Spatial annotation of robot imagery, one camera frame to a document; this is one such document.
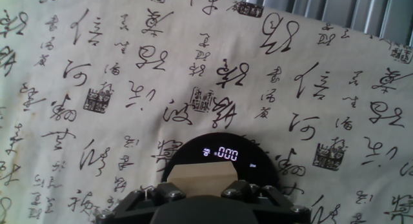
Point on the pale wooden block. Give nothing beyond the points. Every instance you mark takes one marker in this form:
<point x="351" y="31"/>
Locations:
<point x="203" y="179"/>

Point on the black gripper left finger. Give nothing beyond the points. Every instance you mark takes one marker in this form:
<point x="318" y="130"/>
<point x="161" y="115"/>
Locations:
<point x="167" y="191"/>

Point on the black round digital scale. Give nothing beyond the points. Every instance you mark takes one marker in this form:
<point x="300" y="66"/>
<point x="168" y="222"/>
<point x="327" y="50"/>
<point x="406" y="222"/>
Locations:
<point x="258" y="172"/>

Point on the beige calligraphy print cloth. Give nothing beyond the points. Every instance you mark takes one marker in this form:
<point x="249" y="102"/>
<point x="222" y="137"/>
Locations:
<point x="129" y="72"/>

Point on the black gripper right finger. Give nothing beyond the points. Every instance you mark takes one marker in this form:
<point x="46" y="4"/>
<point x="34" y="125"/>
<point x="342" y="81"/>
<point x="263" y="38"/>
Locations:
<point x="240" y="190"/>

